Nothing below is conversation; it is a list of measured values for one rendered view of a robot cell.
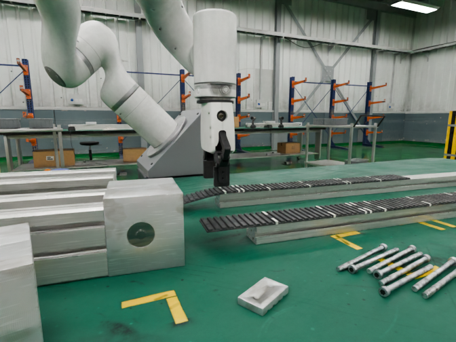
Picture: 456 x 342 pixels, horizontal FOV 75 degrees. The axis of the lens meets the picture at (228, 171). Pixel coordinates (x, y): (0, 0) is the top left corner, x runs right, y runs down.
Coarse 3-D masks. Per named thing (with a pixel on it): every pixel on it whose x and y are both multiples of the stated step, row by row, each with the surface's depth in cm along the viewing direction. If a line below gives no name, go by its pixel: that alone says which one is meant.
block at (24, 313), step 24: (0, 240) 22; (24, 240) 22; (0, 264) 18; (24, 264) 18; (0, 288) 18; (24, 288) 18; (0, 312) 18; (24, 312) 18; (0, 336) 18; (24, 336) 19
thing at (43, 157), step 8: (280, 144) 646; (288, 144) 633; (296, 144) 642; (40, 152) 455; (48, 152) 460; (64, 152) 470; (72, 152) 474; (128, 152) 510; (136, 152) 513; (280, 152) 648; (288, 152) 636; (296, 152) 646; (40, 160) 457; (48, 160) 461; (64, 160) 471; (72, 160) 476; (128, 160) 512; (136, 160) 516
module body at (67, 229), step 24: (48, 192) 40; (72, 192) 40; (96, 192) 40; (0, 216) 30; (24, 216) 31; (48, 216) 32; (72, 216) 32; (96, 216) 33; (48, 240) 32; (72, 240) 33; (96, 240) 34; (48, 264) 32; (72, 264) 33; (96, 264) 34
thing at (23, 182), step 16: (0, 176) 52; (16, 176) 53; (32, 176) 54; (48, 176) 54; (64, 176) 51; (80, 176) 51; (96, 176) 51; (112, 176) 51; (0, 192) 47; (16, 192) 48; (32, 192) 49
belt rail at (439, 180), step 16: (416, 176) 79; (432, 176) 79; (448, 176) 80; (240, 192) 62; (256, 192) 63; (272, 192) 64; (288, 192) 66; (304, 192) 67; (320, 192) 69; (336, 192) 70; (352, 192) 71; (368, 192) 73; (384, 192) 74
